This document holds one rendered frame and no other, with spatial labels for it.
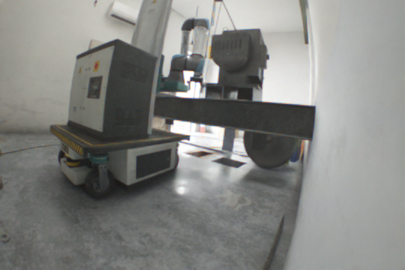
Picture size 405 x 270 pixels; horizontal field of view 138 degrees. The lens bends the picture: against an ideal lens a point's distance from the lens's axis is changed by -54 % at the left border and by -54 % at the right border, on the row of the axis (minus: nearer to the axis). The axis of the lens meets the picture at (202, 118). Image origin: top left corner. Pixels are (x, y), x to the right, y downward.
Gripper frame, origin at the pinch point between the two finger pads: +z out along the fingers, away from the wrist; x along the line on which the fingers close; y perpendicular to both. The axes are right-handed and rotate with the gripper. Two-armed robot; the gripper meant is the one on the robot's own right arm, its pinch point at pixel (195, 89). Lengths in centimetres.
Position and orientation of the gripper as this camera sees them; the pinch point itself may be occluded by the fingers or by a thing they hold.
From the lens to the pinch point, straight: 170.0
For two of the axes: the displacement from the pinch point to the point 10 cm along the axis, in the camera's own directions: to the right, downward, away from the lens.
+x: 9.3, 2.4, -2.9
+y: -3.6, 3.8, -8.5
